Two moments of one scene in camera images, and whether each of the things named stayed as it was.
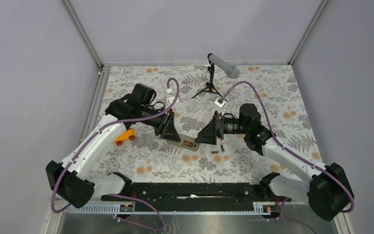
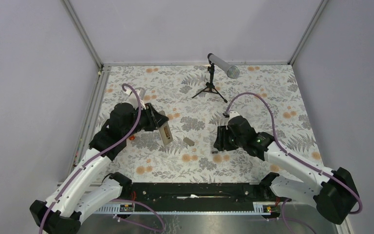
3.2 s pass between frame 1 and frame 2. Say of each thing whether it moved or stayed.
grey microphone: stayed
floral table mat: stayed
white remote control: moved
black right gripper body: moved
